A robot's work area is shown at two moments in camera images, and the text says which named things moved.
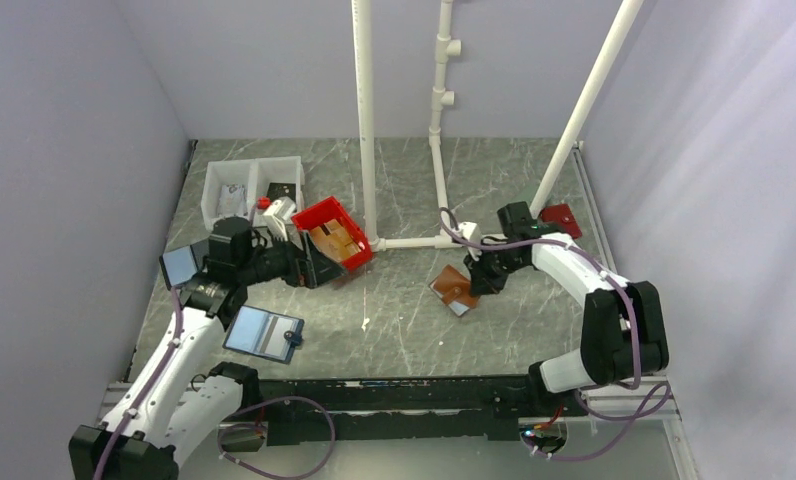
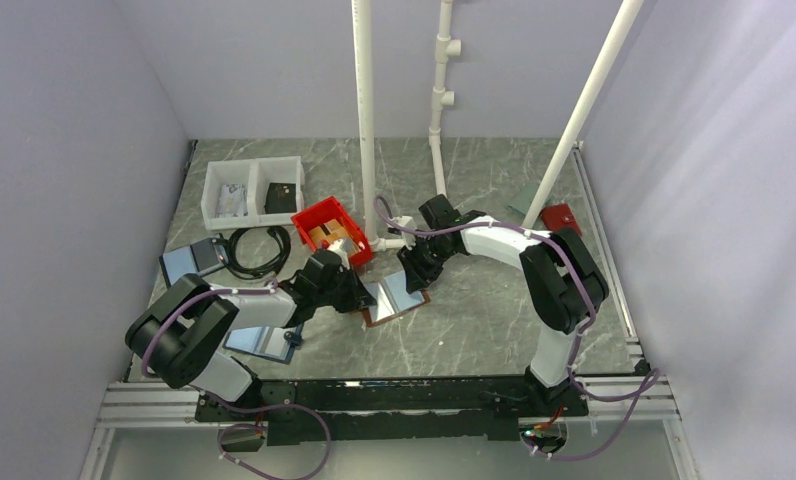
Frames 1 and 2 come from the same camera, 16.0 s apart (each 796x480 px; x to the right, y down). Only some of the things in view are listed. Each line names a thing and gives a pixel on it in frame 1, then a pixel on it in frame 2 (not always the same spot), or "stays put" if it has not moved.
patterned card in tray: x=232 y=200 stays put
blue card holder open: x=266 y=334 stays put
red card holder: x=562 y=214 stays put
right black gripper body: x=499 y=255 → x=429 y=252
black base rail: x=466 y=409 stays put
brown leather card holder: x=455 y=290 → x=392 y=299
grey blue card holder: x=178 y=266 stays put
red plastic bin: x=327 y=210 stays put
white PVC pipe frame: x=442 y=99 stays put
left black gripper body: x=277 y=261 → x=337 y=295
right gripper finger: x=488 y=279 → x=419 y=276
